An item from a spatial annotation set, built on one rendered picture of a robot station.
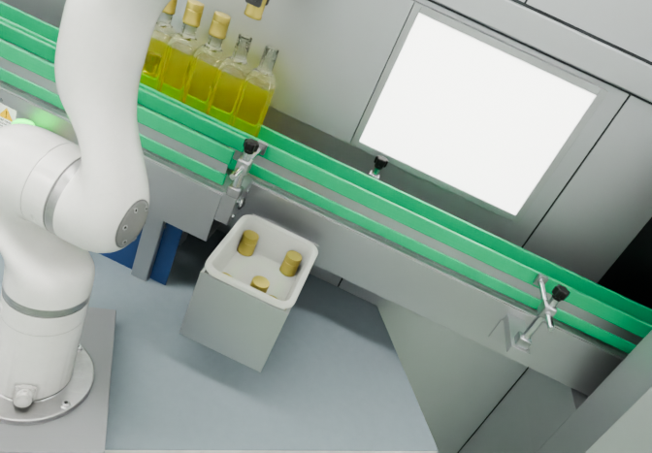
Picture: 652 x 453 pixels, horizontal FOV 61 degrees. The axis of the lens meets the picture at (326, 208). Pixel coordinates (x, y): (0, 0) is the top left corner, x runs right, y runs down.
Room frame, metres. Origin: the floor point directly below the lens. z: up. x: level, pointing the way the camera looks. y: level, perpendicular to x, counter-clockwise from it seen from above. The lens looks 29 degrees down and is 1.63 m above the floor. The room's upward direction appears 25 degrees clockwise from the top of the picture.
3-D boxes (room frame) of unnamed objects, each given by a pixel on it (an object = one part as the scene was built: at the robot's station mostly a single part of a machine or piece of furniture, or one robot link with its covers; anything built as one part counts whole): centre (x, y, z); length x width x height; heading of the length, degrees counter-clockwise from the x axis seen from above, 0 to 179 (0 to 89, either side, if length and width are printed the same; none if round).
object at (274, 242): (0.86, 0.06, 0.97); 0.22 x 0.17 x 0.09; 179
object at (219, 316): (0.89, 0.06, 0.92); 0.27 x 0.17 x 0.15; 179
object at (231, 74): (1.09, 0.29, 1.16); 0.06 x 0.06 x 0.21; 88
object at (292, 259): (0.94, 0.02, 0.96); 0.04 x 0.04 x 0.04
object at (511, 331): (0.95, -0.46, 1.07); 0.17 x 0.05 x 0.23; 179
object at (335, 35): (1.22, 0.03, 1.32); 0.90 x 0.03 x 0.34; 89
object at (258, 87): (1.09, 0.23, 1.16); 0.06 x 0.06 x 0.21; 88
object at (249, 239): (0.94, 0.12, 0.96); 0.04 x 0.04 x 0.04
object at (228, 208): (0.98, 0.18, 1.02); 0.09 x 0.04 x 0.07; 179
